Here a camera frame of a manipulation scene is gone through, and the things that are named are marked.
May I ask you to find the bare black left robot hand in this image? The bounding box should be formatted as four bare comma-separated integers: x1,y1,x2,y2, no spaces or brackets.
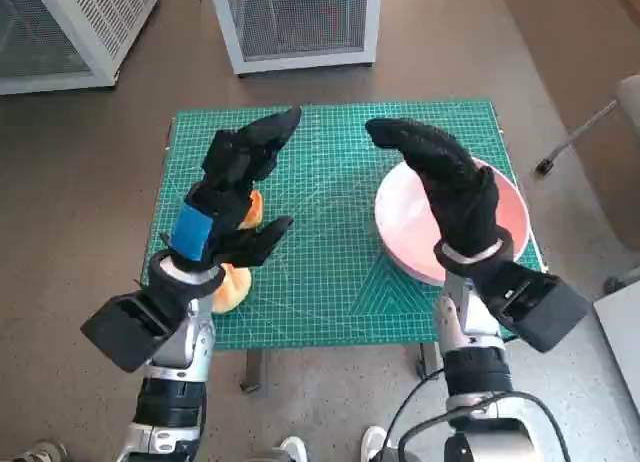
158,105,304,273

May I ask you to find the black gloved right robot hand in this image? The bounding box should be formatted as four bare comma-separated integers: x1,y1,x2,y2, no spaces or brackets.
364,117,502,259

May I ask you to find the pink bowl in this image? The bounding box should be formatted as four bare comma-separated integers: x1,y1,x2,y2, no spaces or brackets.
374,156,531,287

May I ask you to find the long striped toy bread loaf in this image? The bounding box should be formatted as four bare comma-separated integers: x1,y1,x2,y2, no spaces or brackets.
238,189,265,231

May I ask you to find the round toy bread bun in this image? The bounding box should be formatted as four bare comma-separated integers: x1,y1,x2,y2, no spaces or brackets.
212,261,253,314

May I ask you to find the green cutting mat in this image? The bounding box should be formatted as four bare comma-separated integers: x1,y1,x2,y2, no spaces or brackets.
141,99,549,351

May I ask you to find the black table leg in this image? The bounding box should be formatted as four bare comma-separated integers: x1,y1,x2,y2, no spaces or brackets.
415,341,444,381
239,349,271,397

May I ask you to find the office chair with casters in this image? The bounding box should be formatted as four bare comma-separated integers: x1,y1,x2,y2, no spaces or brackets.
535,73,640,297

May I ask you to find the white cabinet with mesh door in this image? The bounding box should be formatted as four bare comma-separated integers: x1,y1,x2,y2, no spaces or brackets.
207,0,382,78

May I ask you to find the white shoe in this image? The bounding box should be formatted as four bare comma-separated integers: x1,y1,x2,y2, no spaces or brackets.
278,435,309,462
360,425,390,462

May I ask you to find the white cabinet with perforated side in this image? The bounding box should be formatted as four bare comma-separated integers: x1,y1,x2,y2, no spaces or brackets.
0,0,161,96

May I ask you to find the person's foot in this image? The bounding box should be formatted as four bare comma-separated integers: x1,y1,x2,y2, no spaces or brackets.
9,439,69,462

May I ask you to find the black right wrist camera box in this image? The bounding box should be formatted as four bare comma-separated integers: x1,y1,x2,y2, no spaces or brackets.
479,261,591,353

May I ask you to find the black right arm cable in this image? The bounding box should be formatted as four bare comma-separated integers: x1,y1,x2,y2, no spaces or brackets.
377,366,571,462

